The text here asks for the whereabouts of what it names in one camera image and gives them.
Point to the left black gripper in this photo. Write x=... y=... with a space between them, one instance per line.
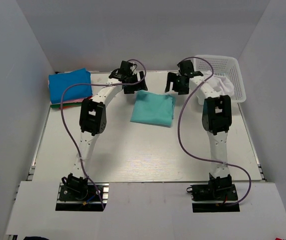
x=130 y=90

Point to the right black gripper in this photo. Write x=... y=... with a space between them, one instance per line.
x=171 y=77

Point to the teal t shirt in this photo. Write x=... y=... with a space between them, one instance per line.
x=153 y=109

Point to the white t shirt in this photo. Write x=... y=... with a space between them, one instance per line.
x=220 y=85

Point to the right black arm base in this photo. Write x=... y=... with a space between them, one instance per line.
x=205 y=200

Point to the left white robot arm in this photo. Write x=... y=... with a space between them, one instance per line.
x=93 y=119

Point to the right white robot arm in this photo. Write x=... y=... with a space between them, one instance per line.
x=216 y=117

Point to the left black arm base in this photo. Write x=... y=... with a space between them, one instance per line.
x=70 y=201

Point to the folded pink t shirt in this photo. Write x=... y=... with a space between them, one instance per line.
x=75 y=100

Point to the white plastic basket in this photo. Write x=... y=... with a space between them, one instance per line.
x=224 y=66

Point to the folded red t shirt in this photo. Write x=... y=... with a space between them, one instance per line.
x=70 y=105

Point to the folded green t shirt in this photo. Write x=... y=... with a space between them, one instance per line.
x=56 y=106

